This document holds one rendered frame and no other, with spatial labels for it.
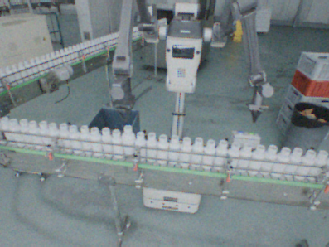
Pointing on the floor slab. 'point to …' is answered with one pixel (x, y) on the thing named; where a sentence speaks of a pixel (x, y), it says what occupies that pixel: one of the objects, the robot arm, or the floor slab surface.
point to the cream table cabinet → (14, 40)
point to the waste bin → (308, 127)
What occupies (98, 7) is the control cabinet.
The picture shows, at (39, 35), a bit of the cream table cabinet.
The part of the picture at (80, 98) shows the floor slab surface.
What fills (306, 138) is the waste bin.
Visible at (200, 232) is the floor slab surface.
